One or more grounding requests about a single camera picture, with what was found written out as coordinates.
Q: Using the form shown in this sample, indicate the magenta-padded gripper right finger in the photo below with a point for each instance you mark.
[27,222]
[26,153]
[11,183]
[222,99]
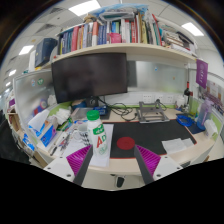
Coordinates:
[166,166]

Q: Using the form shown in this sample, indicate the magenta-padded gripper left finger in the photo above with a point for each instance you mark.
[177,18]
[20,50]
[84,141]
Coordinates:
[56,166]

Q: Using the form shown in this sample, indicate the white green-capped drink bottle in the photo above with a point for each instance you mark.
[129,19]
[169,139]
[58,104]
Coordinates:
[97,133]

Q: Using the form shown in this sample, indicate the translucent purple water bottle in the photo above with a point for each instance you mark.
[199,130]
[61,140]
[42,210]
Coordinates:
[204,115]

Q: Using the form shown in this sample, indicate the white tissue sheet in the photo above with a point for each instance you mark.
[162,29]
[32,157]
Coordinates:
[175,145]

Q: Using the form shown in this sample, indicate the blue tissue box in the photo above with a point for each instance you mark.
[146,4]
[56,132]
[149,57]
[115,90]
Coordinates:
[46,133]

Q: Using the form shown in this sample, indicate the black desk mat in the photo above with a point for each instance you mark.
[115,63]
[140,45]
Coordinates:
[156,131]

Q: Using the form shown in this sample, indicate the flat round red coaster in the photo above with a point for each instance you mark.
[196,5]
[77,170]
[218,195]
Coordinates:
[126,143]

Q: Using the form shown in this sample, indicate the stack of white napkins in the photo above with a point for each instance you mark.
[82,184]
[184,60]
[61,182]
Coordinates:
[61,116]

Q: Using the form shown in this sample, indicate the grey metal laptop stand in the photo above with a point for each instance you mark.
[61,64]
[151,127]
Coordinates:
[151,115]

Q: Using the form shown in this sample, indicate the clear plastic box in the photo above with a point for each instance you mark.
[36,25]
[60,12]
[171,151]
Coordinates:
[81,114]

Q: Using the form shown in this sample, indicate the small blue box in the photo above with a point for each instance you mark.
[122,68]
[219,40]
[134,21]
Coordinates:
[101,110]

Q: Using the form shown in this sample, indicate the dark wine bottle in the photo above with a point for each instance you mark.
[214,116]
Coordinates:
[187,93]

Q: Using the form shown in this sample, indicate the black computer monitor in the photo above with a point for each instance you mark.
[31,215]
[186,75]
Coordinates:
[88,76]

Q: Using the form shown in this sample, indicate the purple hanging sign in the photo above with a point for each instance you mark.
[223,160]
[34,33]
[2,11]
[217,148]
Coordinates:
[201,73]

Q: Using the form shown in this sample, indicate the navy blue box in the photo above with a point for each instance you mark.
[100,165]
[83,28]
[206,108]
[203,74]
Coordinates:
[45,51]

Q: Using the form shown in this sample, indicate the shelf with books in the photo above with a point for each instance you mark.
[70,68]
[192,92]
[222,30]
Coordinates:
[126,46]

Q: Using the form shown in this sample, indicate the white wall sockets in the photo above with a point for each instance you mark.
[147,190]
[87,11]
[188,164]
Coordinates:
[158,98]

